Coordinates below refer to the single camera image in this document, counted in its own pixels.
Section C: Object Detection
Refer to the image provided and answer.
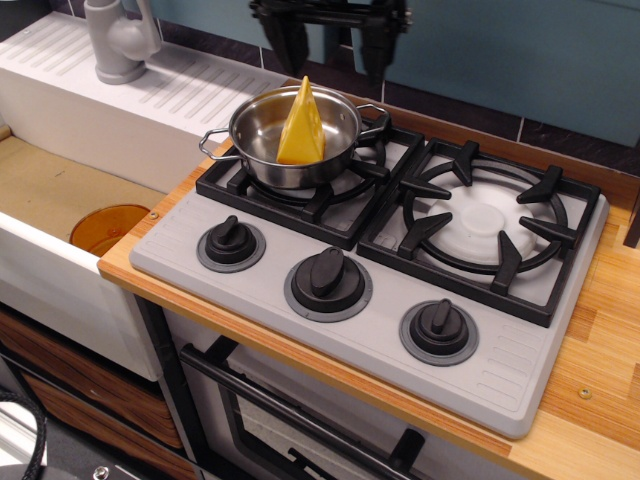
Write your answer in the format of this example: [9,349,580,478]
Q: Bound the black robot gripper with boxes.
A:
[249,1,411,84]

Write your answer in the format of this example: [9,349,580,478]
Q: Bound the yellow toy cheese wedge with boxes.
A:
[276,76,326,165]

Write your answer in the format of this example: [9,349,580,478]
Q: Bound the stainless steel pot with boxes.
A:
[198,86,391,190]

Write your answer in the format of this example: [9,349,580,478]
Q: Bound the black left stove knob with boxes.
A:
[196,215,266,274]

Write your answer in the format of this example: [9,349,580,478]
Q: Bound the black stove knob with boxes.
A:
[284,247,373,323]
[399,299,479,367]
[196,215,266,274]

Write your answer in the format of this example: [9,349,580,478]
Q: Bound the black middle stove knob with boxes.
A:
[284,247,373,323]

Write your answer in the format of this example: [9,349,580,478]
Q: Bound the black right stove knob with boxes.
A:
[399,299,479,367]

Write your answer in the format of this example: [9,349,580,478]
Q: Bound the grey toy stove top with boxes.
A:
[128,94,611,441]

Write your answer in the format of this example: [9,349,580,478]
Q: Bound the black left burner grate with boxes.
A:
[196,87,424,249]

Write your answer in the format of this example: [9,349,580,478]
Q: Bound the black burner grate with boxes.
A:
[196,87,424,249]
[358,139,609,327]

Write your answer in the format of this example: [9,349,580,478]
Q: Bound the grey toy faucet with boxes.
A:
[84,0,162,85]

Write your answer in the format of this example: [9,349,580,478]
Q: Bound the black right burner grate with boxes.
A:
[358,139,609,327]

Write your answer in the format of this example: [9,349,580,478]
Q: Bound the white toy sink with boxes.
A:
[1,13,284,381]

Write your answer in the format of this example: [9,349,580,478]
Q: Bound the toy oven door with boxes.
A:
[179,337,425,479]

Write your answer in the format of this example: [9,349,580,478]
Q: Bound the wooden drawer fronts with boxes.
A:
[1,305,196,479]

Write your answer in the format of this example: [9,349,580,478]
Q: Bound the black braided cable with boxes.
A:
[0,390,49,480]

